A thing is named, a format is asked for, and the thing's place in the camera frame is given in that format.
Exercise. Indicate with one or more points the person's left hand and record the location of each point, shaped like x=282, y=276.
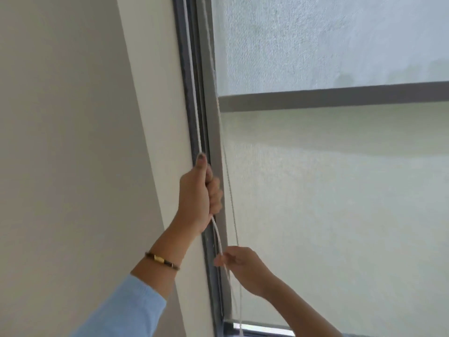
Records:
x=193, y=201

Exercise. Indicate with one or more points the person's right hand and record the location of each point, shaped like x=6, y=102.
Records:
x=250, y=272

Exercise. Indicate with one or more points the person's left thumb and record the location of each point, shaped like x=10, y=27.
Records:
x=201, y=166

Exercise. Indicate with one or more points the person's right thumb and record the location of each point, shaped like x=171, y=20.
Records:
x=227, y=261

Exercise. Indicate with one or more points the person's right forearm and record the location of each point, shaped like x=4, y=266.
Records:
x=301, y=312

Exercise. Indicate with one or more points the person's left forearm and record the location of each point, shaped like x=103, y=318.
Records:
x=140, y=298

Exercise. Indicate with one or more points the white translucent roller blind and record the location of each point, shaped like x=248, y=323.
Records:
x=333, y=207

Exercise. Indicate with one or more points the dark grey window frame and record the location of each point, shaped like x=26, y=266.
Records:
x=191, y=101

